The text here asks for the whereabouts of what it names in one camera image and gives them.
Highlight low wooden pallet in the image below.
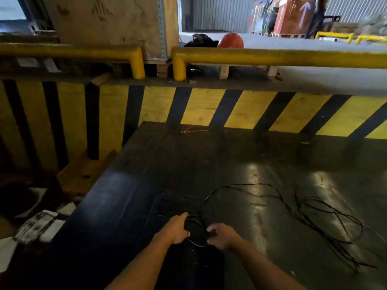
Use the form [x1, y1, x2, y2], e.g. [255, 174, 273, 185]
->
[218, 64, 279, 80]

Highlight black cable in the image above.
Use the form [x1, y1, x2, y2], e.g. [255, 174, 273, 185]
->
[183, 183, 387, 271]

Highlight large plywood crate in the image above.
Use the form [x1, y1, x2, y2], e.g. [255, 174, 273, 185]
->
[42, 0, 180, 62]

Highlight black bag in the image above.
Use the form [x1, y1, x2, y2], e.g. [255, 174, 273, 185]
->
[183, 33, 219, 48]

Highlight pallet under plywood crate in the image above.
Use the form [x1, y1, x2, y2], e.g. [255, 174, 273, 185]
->
[113, 60, 170, 79]

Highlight yellow black striped dock barrier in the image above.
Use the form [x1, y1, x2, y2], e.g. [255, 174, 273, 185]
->
[0, 79, 387, 179]

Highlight person's left forearm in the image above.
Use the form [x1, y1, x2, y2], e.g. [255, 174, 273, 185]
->
[104, 236, 175, 290]

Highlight small distant yellow rail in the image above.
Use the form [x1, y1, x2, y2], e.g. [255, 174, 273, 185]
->
[315, 31, 355, 44]

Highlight red crate with white arrow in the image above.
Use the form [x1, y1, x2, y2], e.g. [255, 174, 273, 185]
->
[272, 0, 317, 35]

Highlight long orange thread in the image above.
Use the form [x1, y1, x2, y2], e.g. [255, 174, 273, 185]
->
[180, 125, 210, 134]

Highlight loose wooden plank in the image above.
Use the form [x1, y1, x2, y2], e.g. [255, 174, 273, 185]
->
[90, 72, 113, 87]

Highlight pile of cardboard boxes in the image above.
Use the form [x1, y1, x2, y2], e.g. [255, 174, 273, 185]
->
[358, 12, 387, 37]

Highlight person's right hand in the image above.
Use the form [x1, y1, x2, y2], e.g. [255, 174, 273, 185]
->
[206, 223, 243, 251]

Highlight orange round helmet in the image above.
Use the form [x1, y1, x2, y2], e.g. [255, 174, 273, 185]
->
[218, 32, 245, 49]

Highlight medium distant yellow rail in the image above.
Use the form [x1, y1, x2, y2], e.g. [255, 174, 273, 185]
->
[355, 35, 387, 45]

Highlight person's right forearm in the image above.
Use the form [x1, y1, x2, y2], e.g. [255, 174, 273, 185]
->
[229, 238, 308, 290]

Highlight short yellow guard rail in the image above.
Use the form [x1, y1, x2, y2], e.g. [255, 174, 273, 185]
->
[0, 43, 146, 80]

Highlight person's left hand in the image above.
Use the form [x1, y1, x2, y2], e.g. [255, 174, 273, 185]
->
[156, 212, 191, 246]

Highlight long yellow guard rail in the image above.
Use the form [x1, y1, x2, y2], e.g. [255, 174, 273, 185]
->
[171, 46, 387, 82]

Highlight brown cardboard box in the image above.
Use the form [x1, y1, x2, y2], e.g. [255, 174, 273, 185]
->
[329, 22, 359, 35]

